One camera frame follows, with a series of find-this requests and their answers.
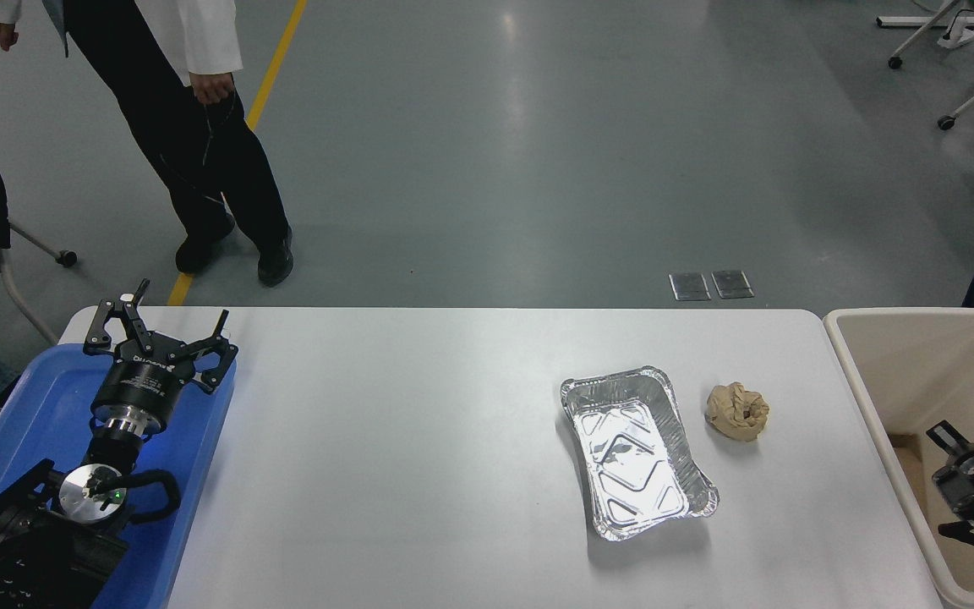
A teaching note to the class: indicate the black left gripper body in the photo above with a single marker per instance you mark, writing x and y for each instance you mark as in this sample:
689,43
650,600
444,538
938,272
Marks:
142,381

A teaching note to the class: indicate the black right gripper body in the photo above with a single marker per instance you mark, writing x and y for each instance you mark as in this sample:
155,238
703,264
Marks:
973,491

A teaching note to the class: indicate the silver foil tray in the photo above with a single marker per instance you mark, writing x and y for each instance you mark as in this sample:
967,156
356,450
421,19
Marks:
631,457

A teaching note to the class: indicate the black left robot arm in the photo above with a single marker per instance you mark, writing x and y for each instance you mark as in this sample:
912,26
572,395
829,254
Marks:
30,541

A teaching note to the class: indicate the metal floor plate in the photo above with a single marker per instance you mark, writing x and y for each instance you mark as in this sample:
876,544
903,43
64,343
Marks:
732,284
690,286

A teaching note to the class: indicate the person's left hand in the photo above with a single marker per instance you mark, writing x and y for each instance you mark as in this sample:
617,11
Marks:
212,87

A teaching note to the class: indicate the grey chair with casters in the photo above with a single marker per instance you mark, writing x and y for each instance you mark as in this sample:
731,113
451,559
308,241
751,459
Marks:
68,258

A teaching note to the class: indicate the large pale plastic bin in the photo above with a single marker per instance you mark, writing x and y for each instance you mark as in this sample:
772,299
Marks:
901,364

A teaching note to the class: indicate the blue plastic tray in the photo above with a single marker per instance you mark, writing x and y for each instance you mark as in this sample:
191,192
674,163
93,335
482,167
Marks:
22,406

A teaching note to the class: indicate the crumpled tan paper ball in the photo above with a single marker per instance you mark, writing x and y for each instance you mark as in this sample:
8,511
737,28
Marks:
736,412

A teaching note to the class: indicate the white chair base with casters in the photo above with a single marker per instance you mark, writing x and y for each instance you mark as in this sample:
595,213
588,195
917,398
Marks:
947,123

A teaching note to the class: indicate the white power strip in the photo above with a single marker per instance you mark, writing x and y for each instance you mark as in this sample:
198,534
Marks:
957,36

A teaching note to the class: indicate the white floor bar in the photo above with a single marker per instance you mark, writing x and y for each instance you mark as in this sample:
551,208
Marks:
910,21

